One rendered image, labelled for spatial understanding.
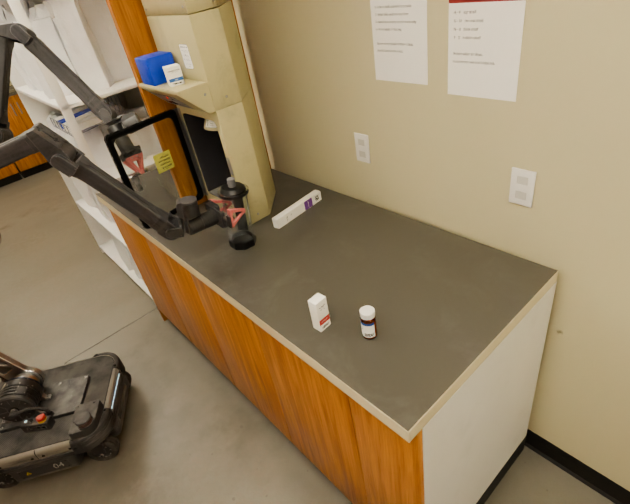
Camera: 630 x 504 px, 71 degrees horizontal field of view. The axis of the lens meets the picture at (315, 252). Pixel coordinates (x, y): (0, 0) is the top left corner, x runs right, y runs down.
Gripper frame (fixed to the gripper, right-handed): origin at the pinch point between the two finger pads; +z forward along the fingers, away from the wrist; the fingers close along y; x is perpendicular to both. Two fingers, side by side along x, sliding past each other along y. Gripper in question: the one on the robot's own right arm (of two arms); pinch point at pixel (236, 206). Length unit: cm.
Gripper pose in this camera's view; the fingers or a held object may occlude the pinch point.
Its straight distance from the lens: 162.9
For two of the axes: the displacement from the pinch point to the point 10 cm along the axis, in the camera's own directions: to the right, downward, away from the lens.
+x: 0.7, 8.3, 5.5
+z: 7.4, -4.1, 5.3
